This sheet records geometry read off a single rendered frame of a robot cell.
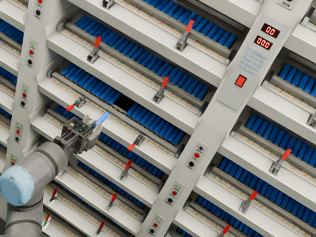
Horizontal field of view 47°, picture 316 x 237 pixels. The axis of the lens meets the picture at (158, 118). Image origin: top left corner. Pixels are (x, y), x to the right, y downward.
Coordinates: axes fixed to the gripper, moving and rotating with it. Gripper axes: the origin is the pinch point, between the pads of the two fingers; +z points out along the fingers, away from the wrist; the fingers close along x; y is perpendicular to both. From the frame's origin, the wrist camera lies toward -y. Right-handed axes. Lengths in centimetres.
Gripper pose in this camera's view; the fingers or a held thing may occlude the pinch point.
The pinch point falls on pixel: (95, 126)
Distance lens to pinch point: 119.4
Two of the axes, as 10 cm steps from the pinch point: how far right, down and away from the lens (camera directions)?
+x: -8.4, -5.2, 1.7
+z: 4.4, -4.5, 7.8
